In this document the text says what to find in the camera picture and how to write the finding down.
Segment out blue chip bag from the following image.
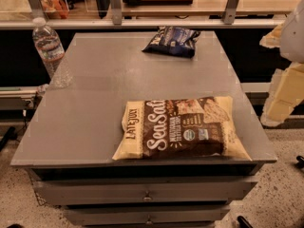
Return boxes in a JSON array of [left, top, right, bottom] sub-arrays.
[[142, 26, 200, 58]]

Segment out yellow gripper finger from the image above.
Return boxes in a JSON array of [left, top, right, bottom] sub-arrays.
[[260, 63, 304, 127], [259, 24, 283, 48]]

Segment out upper grey drawer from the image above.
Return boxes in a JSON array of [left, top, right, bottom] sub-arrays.
[[33, 176, 257, 205]]

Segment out metal shelf rail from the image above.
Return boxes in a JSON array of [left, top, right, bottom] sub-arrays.
[[0, 0, 286, 29]]

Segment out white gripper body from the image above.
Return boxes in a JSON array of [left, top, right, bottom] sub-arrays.
[[280, 0, 304, 63]]

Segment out brown yellow tortilla chip bag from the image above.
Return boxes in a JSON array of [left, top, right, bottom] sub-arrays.
[[113, 96, 250, 161]]

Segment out lower grey drawer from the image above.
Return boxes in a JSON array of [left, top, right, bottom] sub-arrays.
[[65, 205, 230, 226]]

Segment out clear plastic water bottle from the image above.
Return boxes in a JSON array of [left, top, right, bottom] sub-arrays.
[[32, 17, 72, 88]]

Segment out grey drawer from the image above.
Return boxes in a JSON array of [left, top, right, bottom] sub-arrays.
[[33, 176, 257, 205], [65, 205, 230, 226]]

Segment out grey drawer cabinet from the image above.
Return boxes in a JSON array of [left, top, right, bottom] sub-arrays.
[[11, 31, 276, 228]]

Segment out orange snack bag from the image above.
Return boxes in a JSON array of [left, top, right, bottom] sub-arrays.
[[40, 0, 68, 19]]

